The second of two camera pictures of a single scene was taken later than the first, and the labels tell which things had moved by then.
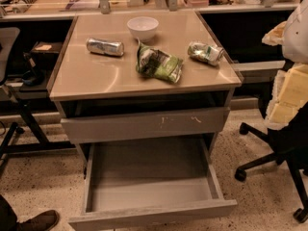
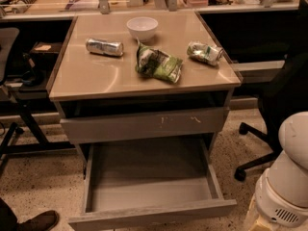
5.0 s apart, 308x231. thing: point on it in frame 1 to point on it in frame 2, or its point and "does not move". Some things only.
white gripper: x=296 y=40 to x=275 y=206
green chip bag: x=155 y=63 does not move
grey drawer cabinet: x=141 y=77 does not move
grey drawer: x=138 y=182 does not move
